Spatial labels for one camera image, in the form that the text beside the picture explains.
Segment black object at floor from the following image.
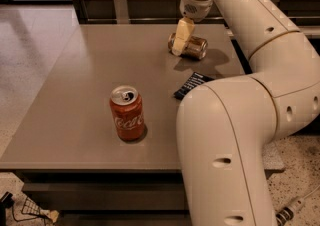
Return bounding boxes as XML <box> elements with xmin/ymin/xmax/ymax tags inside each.
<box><xmin>0</xmin><ymin>192</ymin><xmax>14</xmax><ymax>226</ymax></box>

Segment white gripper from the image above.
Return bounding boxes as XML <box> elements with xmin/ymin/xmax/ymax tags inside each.
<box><xmin>172</xmin><ymin>0</ymin><xmax>213</xmax><ymax>56</ymax></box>

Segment red Coca-Cola can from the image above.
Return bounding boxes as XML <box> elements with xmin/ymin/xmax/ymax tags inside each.
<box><xmin>109</xmin><ymin>85</ymin><xmax>145</xmax><ymax>141</ymax></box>

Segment black wire basket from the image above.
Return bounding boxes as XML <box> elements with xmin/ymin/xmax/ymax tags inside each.
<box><xmin>11</xmin><ymin>197</ymin><xmax>47</xmax><ymax>222</ymax></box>

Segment left metal wall bracket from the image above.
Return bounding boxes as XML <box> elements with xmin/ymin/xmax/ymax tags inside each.
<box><xmin>113</xmin><ymin>0</ymin><xmax>130</xmax><ymax>24</ymax></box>

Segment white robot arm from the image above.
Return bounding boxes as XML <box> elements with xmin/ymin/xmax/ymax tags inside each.
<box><xmin>173</xmin><ymin>0</ymin><xmax>320</xmax><ymax>226</ymax></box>

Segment grey drawer cabinet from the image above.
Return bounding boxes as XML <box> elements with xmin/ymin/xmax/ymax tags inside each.
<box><xmin>0</xmin><ymin>24</ymin><xmax>286</xmax><ymax>226</ymax></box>

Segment white power strip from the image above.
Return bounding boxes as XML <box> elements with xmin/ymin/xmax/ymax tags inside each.
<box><xmin>276</xmin><ymin>185</ymin><xmax>320</xmax><ymax>226</ymax></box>

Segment dark blue snack packet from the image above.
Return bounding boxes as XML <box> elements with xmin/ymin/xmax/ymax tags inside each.
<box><xmin>173</xmin><ymin>72</ymin><xmax>213</xmax><ymax>100</ymax></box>

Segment orange-gold soda can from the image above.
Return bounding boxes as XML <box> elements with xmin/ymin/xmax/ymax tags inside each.
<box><xmin>180</xmin><ymin>36</ymin><xmax>208</xmax><ymax>60</ymax></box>

